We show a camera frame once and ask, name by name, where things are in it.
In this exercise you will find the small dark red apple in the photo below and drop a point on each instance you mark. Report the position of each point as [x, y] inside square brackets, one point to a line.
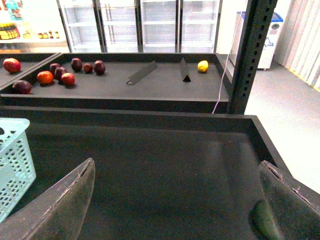
[88, 68]

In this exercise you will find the black lower display tray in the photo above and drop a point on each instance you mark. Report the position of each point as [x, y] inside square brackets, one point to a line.
[159, 175]

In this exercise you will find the light blue plastic basket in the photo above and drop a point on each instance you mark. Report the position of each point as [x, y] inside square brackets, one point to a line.
[17, 171]

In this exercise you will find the dark red apple front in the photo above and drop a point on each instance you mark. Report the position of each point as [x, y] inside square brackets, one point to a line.
[22, 87]

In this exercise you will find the black display tray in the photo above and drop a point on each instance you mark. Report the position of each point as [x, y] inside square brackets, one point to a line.
[159, 175]
[161, 90]

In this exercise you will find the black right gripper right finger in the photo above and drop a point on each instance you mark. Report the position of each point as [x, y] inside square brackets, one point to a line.
[289, 210]

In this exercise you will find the orange red fruit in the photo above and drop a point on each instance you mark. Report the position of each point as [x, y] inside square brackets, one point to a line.
[45, 77]

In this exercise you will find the dark red apple centre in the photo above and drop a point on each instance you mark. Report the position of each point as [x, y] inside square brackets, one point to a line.
[59, 71]

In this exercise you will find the dark red apple back left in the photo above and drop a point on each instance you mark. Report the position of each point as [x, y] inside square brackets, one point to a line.
[53, 67]

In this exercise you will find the shelf with sauce bottles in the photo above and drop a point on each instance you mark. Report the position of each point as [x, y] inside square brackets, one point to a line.
[32, 26]

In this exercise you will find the yellow lemon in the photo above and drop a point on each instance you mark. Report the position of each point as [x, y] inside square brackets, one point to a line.
[203, 66]

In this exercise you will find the black right rack post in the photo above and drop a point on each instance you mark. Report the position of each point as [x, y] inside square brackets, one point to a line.
[258, 16]

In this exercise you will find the dark red apple right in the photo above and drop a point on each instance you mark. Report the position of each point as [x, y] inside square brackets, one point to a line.
[99, 67]

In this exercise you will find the red apple in group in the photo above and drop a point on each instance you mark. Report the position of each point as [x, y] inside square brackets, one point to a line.
[68, 79]

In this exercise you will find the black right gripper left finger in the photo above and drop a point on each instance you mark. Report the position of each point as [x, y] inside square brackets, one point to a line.
[58, 213]

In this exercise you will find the black flat divider strip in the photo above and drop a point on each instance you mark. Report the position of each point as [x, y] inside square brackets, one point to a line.
[143, 72]

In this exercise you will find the black upper display tray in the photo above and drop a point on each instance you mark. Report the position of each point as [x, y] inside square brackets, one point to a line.
[161, 90]

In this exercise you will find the glass door refrigerator row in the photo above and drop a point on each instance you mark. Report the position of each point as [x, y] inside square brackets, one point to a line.
[141, 26]

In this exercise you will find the black triangular divider bar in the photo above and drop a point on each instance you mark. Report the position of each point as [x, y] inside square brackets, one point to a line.
[185, 76]

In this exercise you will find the red yellow apple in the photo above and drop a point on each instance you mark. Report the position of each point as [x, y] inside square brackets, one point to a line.
[12, 65]

